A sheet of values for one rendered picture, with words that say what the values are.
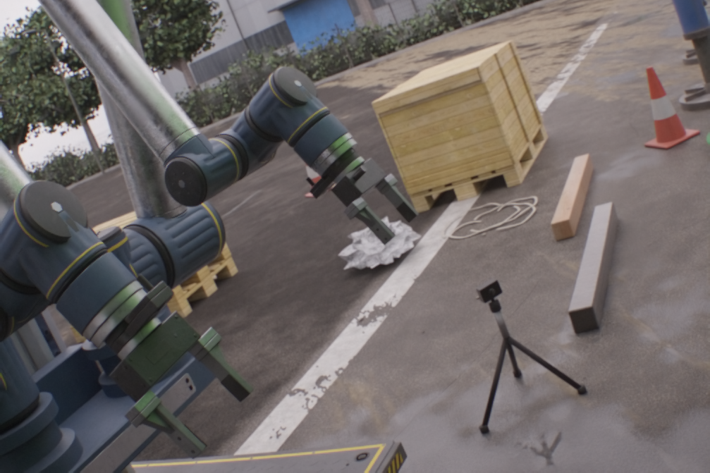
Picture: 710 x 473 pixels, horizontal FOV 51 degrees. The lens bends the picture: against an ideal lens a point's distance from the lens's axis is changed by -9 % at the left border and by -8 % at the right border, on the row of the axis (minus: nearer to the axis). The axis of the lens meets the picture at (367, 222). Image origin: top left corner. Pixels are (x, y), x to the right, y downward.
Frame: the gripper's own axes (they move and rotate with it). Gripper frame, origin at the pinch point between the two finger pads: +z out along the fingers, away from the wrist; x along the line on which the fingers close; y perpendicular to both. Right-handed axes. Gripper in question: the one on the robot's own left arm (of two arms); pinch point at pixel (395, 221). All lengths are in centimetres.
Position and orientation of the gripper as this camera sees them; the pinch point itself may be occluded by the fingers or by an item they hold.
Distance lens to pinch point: 163.0
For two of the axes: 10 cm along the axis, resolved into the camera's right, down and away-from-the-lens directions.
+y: 6.2, -5.9, -5.1
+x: 3.9, -3.3, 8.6
